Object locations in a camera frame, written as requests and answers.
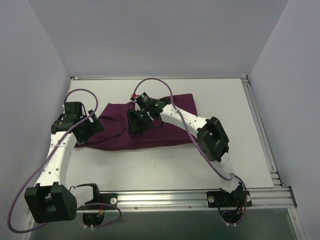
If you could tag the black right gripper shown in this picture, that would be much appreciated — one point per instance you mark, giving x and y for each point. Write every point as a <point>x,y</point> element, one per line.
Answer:
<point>139,121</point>

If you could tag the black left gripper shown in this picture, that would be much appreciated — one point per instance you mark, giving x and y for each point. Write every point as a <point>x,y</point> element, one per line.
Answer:
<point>88,128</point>

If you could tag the purple cloth wrap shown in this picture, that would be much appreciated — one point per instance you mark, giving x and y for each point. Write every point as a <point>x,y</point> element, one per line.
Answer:
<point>116,137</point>

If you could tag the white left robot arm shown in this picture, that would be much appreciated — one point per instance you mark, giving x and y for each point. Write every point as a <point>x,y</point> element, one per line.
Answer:
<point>50,200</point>

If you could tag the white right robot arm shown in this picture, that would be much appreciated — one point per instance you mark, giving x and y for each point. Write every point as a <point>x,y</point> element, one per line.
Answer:
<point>208,135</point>

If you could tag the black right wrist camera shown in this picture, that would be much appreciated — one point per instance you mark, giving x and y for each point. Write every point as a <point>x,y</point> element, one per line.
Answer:
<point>145,98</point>

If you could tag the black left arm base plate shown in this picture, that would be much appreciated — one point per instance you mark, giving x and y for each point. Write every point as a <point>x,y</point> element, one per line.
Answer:
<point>102,197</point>

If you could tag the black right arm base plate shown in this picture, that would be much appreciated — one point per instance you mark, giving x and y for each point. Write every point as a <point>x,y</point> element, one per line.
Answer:
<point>222,199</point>

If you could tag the aluminium right side rail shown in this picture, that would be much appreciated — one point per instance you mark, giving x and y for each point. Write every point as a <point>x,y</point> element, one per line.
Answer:
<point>268,155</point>

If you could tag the aluminium rail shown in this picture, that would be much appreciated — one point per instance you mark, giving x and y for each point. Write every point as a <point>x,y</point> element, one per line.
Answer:
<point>268,155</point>
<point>265,198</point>

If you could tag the aluminium front rail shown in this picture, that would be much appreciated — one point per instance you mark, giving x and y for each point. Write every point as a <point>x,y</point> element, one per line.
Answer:
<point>265,198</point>

